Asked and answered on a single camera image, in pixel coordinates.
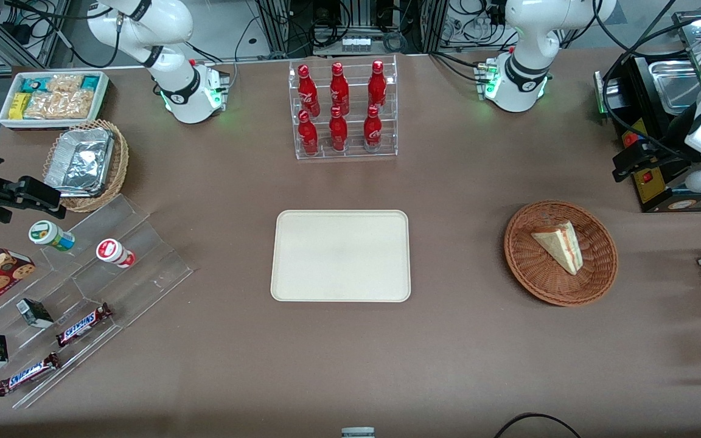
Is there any white snack bin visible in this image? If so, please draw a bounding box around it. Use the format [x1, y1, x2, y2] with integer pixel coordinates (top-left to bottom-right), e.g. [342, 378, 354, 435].
[0, 70, 111, 132]

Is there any clear acrylic bottle rack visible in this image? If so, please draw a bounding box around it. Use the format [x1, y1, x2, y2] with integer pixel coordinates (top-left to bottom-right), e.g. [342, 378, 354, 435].
[288, 54, 399, 161]

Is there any black countertop appliance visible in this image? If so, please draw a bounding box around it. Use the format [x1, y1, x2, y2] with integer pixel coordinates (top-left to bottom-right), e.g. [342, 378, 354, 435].
[593, 54, 701, 214]

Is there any red labelled yogurt cup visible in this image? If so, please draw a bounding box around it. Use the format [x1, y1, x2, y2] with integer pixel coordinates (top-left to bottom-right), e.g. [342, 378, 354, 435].
[96, 238, 137, 269]

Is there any aluminium foil tray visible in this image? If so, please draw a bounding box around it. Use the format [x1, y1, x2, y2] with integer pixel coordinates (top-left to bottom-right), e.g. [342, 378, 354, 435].
[44, 127, 115, 198]

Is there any black cable loop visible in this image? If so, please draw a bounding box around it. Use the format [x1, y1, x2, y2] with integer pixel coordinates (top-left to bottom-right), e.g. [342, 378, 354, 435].
[494, 412, 582, 438]

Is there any triangular sandwich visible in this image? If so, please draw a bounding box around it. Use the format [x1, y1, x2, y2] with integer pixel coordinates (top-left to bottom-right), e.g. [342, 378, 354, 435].
[531, 220, 584, 276]

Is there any yellow snack pack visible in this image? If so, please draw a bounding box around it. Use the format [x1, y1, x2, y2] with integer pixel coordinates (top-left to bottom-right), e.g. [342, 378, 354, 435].
[9, 91, 32, 120]

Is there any light wicker basket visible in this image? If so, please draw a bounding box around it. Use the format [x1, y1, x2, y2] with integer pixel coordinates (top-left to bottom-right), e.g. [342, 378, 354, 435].
[42, 119, 130, 214]

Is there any snickers chocolate bar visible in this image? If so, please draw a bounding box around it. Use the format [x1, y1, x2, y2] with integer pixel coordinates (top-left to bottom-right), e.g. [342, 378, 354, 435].
[55, 302, 113, 348]
[0, 352, 61, 398]

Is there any green labelled yogurt cup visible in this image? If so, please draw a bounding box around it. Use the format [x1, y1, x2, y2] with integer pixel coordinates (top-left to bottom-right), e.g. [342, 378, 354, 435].
[27, 220, 76, 252]

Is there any red cola bottle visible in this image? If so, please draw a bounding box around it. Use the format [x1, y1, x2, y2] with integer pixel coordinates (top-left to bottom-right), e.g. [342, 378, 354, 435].
[297, 109, 320, 157]
[367, 59, 388, 108]
[297, 64, 321, 117]
[329, 106, 349, 153]
[363, 104, 383, 151]
[330, 61, 351, 116]

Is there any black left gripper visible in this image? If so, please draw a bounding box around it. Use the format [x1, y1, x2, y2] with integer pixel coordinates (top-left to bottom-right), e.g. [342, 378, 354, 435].
[612, 109, 701, 183]

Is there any round brown wicker basket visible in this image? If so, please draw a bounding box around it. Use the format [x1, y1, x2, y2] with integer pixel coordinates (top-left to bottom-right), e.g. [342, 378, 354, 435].
[503, 200, 619, 307]

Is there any stainless steel pan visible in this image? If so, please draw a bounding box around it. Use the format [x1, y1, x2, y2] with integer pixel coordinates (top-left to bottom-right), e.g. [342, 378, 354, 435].
[647, 60, 701, 116]

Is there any cream rectangular serving tray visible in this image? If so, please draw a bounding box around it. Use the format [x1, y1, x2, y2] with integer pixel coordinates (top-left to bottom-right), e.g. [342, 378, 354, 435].
[270, 209, 412, 304]

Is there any clear acrylic stepped display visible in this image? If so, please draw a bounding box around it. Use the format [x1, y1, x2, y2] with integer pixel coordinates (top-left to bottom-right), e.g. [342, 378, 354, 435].
[0, 194, 194, 409]

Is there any clear bag of crackers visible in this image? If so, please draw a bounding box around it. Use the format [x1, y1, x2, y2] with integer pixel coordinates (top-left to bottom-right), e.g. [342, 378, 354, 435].
[24, 74, 94, 120]

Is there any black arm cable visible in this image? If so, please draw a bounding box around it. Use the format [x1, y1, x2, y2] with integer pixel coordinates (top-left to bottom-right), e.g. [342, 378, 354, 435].
[591, 0, 701, 160]

